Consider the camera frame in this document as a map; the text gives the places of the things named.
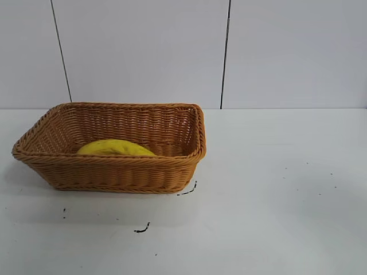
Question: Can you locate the brown woven wicker basket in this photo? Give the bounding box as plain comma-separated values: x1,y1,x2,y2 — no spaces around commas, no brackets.
11,101,208,195

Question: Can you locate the yellow banana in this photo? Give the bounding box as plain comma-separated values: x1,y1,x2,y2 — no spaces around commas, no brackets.
77,139,158,158

